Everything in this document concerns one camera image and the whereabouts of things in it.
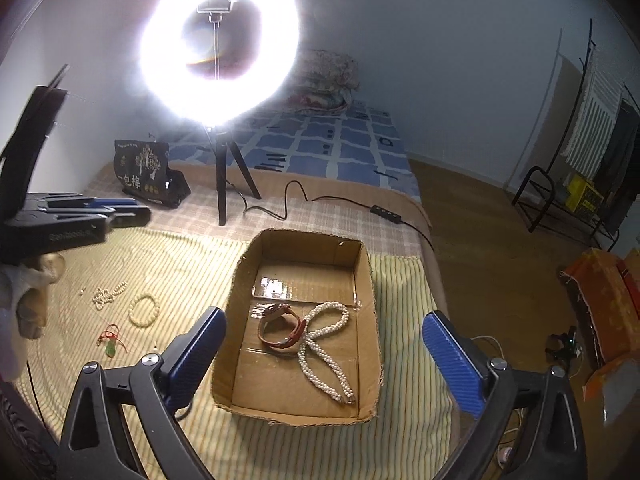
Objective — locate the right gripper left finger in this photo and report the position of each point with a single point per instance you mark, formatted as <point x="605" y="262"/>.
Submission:
<point x="96" y="442"/>

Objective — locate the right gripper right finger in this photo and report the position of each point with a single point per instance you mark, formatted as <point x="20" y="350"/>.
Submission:
<point x="550" y="442"/>

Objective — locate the red cord jade pendant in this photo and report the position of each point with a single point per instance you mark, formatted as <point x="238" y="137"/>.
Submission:
<point x="109" y="340"/>

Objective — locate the brown cardboard box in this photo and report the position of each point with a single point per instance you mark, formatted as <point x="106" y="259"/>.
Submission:
<point x="301" y="344"/>

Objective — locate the yellow striped cloth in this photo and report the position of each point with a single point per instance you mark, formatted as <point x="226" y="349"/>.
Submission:
<point x="155" y="285"/>

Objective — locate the left white gloved hand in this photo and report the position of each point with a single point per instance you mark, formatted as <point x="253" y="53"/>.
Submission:
<point x="24" y="308"/>

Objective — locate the white striped towel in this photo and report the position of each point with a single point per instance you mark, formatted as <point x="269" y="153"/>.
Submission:
<point x="596" y="115"/>

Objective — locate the beige checkered blanket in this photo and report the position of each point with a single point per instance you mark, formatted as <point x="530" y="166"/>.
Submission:
<point x="387" y="222"/>

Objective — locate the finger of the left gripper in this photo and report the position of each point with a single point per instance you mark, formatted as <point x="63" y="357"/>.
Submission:
<point x="124" y="216"/>
<point x="117" y="202"/>

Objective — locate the dark hanging clothes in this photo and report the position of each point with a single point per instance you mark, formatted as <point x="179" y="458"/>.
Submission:
<point x="618" y="176"/>

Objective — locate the white ring light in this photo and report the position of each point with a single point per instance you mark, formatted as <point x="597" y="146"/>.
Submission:
<point x="212" y="61"/>

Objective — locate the black snack bag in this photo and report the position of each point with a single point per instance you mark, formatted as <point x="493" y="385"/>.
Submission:
<point x="142" y="169"/>

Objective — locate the black tripod stand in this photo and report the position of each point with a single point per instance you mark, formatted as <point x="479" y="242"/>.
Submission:
<point x="223" y="144"/>

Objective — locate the yellow black box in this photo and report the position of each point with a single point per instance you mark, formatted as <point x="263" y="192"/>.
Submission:
<point x="583" y="200"/>

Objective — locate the black clothes rack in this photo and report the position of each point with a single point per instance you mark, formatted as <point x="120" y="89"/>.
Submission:
<point x="541" y="194"/>

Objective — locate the blue patterned bed sheet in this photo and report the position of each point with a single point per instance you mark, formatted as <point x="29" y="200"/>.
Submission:
<point x="361" y="145"/>

